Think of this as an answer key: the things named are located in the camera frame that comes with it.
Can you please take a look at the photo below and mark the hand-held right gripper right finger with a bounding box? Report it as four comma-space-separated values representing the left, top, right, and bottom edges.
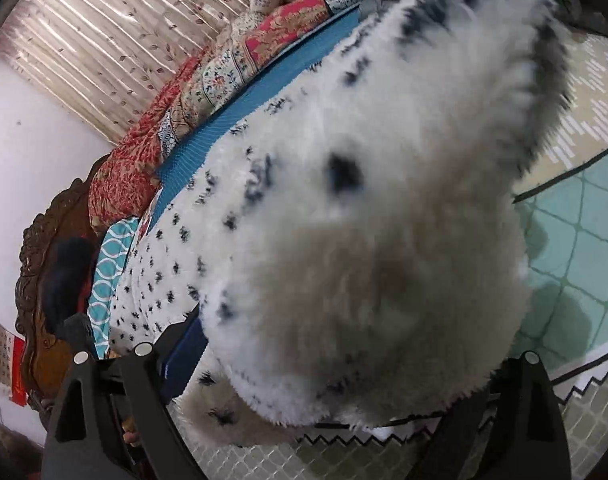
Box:
419, 351, 572, 480

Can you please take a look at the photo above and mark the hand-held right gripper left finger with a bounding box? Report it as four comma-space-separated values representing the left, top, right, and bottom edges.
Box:
43, 305, 210, 480

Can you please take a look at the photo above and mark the white fleece blanket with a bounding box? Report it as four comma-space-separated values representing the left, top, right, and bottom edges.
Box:
106, 0, 575, 448

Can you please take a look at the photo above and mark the teal white patterned cloth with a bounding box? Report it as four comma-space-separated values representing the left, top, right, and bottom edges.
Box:
88, 217, 140, 361

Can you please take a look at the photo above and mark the carved wooden headboard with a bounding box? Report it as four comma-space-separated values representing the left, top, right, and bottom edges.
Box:
15, 155, 115, 411

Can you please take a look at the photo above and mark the patterned beige teal bed sheet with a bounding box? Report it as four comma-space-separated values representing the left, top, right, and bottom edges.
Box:
144, 7, 608, 480

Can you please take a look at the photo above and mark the red patterned quilt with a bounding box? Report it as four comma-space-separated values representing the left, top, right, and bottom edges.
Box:
88, 0, 355, 233

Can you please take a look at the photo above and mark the beige leaf print curtain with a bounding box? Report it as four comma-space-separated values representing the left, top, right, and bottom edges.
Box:
0, 0, 265, 143

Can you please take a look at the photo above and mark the red yellow wall calendar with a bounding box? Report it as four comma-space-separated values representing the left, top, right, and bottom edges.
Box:
0, 312, 30, 406

